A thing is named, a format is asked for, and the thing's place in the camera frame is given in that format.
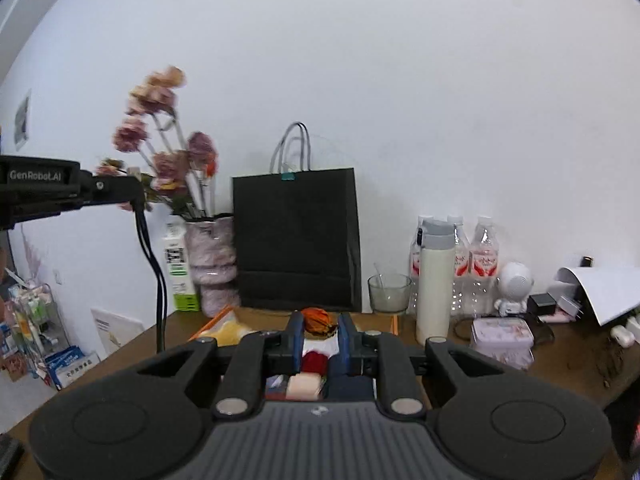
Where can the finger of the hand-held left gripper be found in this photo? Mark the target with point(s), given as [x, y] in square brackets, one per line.
[115, 190]

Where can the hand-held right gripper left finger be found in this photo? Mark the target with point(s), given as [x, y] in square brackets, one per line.
[296, 342]

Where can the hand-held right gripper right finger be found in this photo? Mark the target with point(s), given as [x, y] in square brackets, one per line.
[346, 342]

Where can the red artificial rose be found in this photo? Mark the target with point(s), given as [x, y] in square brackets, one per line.
[314, 362]

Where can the orange black striped object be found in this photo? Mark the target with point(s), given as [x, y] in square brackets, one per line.
[317, 321]

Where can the navy zip pouch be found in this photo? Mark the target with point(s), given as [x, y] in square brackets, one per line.
[350, 387]

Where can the red cardboard box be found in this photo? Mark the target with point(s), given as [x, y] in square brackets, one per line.
[216, 321]

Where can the dried pink flower bouquet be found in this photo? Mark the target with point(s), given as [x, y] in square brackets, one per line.
[170, 160]

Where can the clear glass cup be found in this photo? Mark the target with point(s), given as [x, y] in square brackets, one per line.
[390, 297]

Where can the clear stirring stick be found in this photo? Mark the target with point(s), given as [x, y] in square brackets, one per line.
[381, 276]

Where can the white green milk carton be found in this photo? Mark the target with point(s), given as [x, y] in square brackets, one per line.
[177, 270]

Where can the black paper bag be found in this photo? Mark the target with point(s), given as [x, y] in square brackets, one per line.
[297, 240]

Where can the white thermos bottle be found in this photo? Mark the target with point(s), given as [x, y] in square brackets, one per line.
[435, 285]

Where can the clear plastic water bottle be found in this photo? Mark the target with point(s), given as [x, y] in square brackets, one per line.
[485, 265]
[461, 260]
[414, 260]

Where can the pink speckled ceramic vase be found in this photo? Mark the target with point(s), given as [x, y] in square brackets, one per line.
[212, 260]

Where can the pale printed tin box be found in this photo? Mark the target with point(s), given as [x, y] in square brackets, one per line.
[502, 342]

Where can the green binder clip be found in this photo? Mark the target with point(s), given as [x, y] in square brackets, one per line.
[287, 176]

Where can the white round speaker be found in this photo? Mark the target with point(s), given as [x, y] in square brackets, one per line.
[514, 285]

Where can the blue white packets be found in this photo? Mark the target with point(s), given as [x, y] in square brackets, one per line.
[72, 367]

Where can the pink lip balm tube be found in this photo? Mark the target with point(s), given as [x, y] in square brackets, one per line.
[552, 317]

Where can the white plug adapter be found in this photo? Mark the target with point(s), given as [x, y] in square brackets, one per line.
[570, 307]

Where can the brown wooden desk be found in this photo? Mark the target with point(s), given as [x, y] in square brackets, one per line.
[575, 360]

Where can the white paper sheet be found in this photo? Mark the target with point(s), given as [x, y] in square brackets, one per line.
[605, 295]

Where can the small wall picture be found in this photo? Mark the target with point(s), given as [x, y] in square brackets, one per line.
[22, 120]

